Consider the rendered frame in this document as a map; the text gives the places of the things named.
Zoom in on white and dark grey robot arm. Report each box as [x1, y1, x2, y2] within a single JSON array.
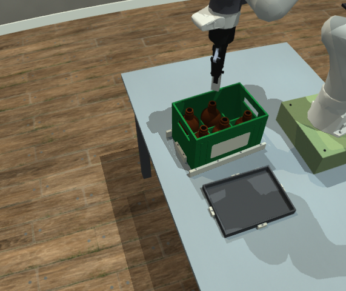
[[191, 0, 346, 138]]

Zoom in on green crate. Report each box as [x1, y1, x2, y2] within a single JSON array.
[[172, 82, 268, 169]]

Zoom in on brown bottle with green label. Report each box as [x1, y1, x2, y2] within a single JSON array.
[[212, 117, 231, 133]]

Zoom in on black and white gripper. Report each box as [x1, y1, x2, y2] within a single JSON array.
[[208, 27, 236, 92]]

